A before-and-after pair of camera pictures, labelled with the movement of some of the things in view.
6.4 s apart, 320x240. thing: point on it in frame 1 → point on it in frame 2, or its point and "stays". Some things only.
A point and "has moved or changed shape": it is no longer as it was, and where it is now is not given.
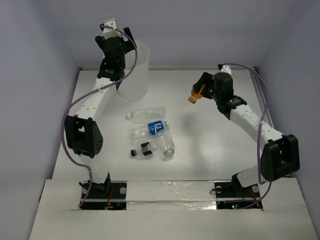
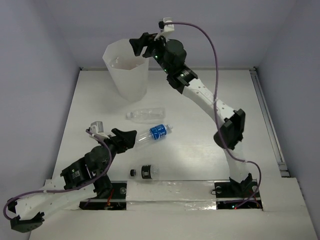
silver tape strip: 170,195 stays
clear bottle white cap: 145,115 stays
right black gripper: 198,85 → 146,39
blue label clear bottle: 154,128 has moved or changed shape
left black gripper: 114,41 → 119,141
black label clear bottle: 147,149 → 147,172
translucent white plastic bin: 135,88 stays
